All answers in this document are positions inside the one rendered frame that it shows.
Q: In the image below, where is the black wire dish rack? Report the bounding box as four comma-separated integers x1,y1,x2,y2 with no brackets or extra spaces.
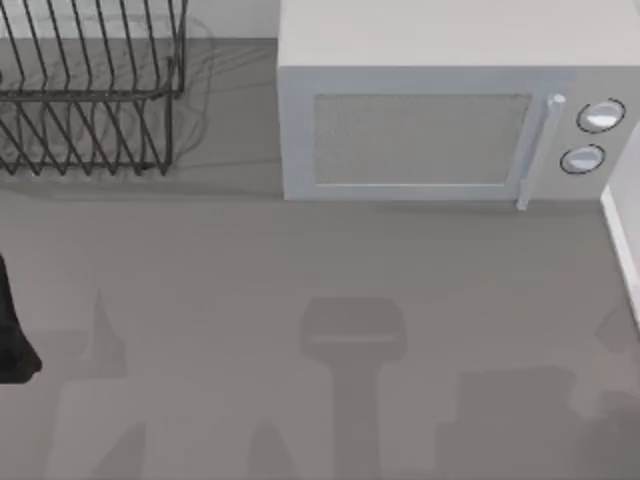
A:
0,0,189,177

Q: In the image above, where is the microwave door handle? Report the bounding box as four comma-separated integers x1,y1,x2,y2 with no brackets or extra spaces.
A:
515,93,568,212

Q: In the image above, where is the pale microwave oven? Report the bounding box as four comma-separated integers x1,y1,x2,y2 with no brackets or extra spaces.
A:
276,0,640,211

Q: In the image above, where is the microwave oven door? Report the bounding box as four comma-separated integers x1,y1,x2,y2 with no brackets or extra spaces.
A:
278,66,551,202

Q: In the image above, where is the small microwave knob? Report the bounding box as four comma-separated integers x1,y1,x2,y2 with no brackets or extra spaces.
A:
559,143,607,175

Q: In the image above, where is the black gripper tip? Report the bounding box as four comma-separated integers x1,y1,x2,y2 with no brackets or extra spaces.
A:
0,255,43,386

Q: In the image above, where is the large microwave knob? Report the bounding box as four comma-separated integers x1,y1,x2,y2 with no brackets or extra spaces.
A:
576,97,627,134

